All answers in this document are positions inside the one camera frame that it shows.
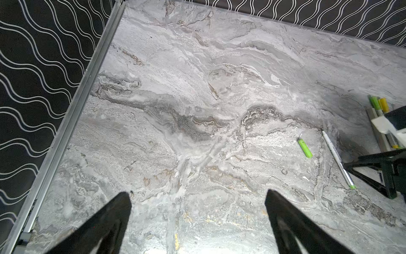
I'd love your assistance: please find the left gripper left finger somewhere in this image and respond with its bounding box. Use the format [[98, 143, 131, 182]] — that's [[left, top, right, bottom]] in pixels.
[[48, 192, 132, 254]]

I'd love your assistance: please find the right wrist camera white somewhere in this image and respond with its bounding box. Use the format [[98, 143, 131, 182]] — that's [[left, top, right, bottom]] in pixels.
[[372, 106, 406, 147]]

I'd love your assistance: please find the black pen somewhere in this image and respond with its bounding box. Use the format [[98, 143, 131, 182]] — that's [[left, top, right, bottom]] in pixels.
[[321, 130, 356, 189]]

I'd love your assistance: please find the yellow pen cap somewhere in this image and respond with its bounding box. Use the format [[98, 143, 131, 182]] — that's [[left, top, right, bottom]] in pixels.
[[379, 98, 390, 114]]

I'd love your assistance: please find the green pen cap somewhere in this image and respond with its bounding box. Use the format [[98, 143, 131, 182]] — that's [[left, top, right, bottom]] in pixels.
[[368, 95, 384, 116], [297, 135, 313, 158]]

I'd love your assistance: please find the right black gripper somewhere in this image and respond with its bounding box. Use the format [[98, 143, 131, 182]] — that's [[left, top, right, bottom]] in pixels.
[[343, 149, 406, 201]]

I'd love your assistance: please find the green ended pen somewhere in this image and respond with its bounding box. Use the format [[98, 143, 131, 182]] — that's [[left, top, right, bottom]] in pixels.
[[377, 109, 401, 150]]

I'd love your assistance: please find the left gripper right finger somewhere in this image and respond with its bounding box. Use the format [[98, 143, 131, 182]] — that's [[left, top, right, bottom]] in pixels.
[[264, 189, 352, 254]]

